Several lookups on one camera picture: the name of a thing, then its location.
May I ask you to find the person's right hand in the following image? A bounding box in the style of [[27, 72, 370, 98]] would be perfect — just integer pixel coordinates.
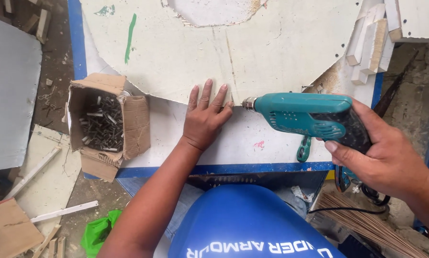
[[324, 95, 429, 202]]

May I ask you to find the person's left hand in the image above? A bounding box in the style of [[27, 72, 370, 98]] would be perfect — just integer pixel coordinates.
[[182, 79, 235, 152]]

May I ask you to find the teal electric drill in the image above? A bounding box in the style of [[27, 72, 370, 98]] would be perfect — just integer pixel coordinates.
[[241, 92, 373, 194]]

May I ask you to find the round white board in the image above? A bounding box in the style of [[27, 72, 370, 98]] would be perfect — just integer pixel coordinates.
[[79, 0, 364, 107]]

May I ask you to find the brown stick broom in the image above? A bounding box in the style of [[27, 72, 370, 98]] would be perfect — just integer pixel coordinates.
[[309, 191, 429, 258]]

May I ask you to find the brown cardboard box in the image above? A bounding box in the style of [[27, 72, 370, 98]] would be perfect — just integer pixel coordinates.
[[67, 73, 151, 183]]

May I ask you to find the dark handsaw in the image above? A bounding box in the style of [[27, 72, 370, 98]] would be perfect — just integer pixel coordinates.
[[372, 50, 420, 119]]

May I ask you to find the white wooden block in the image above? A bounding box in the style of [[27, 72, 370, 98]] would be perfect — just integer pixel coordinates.
[[359, 19, 389, 75], [345, 4, 386, 67], [351, 64, 369, 86], [377, 34, 395, 73]]

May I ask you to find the pile of dark screws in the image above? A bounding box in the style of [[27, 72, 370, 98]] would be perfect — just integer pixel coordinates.
[[79, 95, 125, 153]]

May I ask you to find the person's blue shirt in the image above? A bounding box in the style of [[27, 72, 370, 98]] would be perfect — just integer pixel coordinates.
[[168, 184, 348, 258]]

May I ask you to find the white panel with dark screws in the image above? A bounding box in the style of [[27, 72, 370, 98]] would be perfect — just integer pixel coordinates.
[[384, 0, 429, 43]]

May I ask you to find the green plastic bag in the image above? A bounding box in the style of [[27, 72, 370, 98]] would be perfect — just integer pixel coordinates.
[[80, 210, 123, 258]]

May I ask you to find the broken white board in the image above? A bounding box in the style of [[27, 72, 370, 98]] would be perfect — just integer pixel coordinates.
[[5, 124, 82, 237]]

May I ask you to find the white wooden slat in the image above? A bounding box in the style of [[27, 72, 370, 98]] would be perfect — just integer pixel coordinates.
[[3, 146, 62, 200], [30, 200, 100, 224]]

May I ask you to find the heap of wood scraps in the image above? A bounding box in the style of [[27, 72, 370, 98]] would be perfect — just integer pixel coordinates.
[[3, 0, 52, 45]]

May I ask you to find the bundle of short wooden sticks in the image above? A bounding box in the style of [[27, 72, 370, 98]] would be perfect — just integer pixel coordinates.
[[32, 224, 67, 258]]

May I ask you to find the grey sheet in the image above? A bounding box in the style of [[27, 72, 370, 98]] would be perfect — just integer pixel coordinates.
[[0, 14, 43, 172]]

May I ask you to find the brown plywood piece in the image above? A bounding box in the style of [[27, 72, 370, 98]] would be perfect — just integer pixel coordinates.
[[0, 198, 45, 258]]

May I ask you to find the black drill cable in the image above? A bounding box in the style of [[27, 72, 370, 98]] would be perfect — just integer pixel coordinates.
[[308, 183, 391, 215]]

